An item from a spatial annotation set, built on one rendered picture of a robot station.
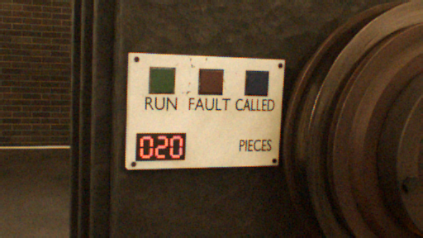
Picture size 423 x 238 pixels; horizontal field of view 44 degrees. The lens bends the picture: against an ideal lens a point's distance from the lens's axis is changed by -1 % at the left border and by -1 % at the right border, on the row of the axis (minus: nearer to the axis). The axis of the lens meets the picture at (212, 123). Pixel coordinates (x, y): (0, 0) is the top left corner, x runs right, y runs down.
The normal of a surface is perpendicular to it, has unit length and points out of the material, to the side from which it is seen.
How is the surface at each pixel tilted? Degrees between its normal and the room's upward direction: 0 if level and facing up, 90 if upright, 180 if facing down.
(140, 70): 90
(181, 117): 90
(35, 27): 90
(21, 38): 90
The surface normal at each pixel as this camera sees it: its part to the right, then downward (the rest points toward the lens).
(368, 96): -0.58, -0.34
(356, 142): -0.69, 0.00
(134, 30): 0.33, 0.14
